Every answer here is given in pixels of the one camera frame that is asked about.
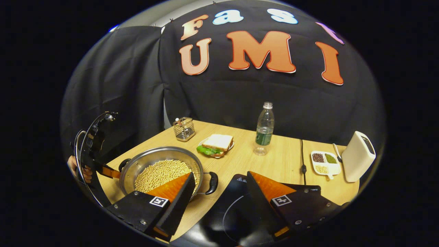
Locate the black backdrop cloth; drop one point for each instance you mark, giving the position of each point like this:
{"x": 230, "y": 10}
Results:
{"x": 240, "y": 92}

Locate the small white round plate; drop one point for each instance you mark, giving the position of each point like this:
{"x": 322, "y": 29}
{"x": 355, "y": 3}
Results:
{"x": 230, "y": 147}

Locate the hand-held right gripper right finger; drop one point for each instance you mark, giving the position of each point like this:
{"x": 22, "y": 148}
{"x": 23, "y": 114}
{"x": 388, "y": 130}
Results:
{"x": 264, "y": 209}

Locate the clear plastic water bottle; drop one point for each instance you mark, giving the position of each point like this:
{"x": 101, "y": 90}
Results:
{"x": 264, "y": 132}

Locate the white toaster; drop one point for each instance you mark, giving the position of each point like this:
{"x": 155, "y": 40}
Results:
{"x": 356, "y": 159}

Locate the stainless steel pot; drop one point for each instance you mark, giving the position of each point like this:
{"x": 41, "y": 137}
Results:
{"x": 137, "y": 164}

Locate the sandwich with lettuce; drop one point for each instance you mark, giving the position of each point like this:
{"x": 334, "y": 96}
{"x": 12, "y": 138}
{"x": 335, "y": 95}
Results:
{"x": 217, "y": 142}

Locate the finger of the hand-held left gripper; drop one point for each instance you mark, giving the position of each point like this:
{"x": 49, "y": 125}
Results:
{"x": 110, "y": 172}

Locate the black induction cooktop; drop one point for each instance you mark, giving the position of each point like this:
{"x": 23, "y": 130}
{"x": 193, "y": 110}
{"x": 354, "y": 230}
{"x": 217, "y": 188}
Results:
{"x": 233, "y": 212}

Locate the row of black cloth clips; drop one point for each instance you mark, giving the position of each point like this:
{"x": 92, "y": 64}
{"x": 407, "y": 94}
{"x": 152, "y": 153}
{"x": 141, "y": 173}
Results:
{"x": 171, "y": 20}

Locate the white divided plate of beans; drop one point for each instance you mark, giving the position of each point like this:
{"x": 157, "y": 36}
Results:
{"x": 325, "y": 164}

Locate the pile of soybeans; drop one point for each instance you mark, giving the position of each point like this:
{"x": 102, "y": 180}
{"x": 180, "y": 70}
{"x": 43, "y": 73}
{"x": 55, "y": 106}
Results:
{"x": 159, "y": 173}

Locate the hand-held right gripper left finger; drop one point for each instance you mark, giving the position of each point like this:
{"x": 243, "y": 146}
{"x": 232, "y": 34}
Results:
{"x": 178, "y": 209}

